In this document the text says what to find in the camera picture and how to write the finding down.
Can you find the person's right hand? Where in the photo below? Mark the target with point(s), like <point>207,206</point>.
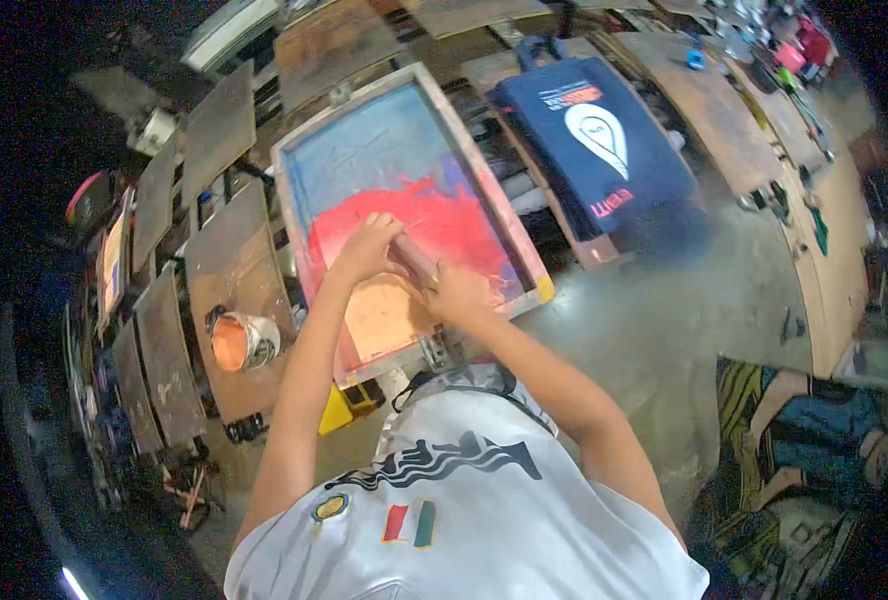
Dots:
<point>455,296</point>

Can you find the person's left hand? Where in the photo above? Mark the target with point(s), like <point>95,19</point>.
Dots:
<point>361,251</point>

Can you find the navy printed tote bag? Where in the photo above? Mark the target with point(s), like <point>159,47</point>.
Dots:
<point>601,142</point>

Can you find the long wooden work table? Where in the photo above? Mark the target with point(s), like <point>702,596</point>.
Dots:
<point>819,225</point>

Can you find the person's body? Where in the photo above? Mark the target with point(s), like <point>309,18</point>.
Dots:
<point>466,502</point>

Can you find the yellow block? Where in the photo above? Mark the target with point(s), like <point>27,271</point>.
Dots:
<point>334,411</point>

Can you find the person's left fingers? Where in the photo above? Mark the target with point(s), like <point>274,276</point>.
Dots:
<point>384,223</point>

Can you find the white container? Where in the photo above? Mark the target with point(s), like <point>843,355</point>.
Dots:
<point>151,129</point>

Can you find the orange paint bucket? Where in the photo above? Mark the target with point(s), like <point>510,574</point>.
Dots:
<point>243,341</point>

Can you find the fluorescent tube light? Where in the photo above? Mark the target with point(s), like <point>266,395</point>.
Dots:
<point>230,30</point>

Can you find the blue tape roll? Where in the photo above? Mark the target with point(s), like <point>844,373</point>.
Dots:
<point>696,60</point>

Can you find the wooden screen printing frame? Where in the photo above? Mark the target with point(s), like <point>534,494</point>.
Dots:
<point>406,210</point>

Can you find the small screen frame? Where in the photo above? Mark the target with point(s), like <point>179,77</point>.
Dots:
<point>112,266</point>

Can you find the pile of pink items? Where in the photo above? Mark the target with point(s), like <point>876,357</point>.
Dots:
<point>804,45</point>

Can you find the person's right fingers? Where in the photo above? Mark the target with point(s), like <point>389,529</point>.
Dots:
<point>435,281</point>

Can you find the wooden squeegee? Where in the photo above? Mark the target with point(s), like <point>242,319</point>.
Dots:
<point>412,255</point>

